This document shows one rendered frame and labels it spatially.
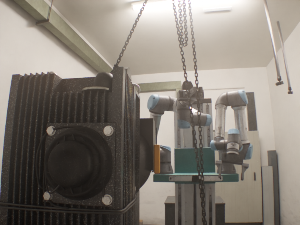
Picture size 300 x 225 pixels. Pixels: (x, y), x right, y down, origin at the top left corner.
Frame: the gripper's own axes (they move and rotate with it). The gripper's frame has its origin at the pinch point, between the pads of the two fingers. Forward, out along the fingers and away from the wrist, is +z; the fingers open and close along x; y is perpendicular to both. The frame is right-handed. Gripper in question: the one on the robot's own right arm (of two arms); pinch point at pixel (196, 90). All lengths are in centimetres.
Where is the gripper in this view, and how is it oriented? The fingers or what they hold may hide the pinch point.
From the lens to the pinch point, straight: 103.7
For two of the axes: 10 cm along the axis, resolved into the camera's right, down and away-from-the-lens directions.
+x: -9.9, 0.1, -1.0
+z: 1.0, -1.6, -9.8
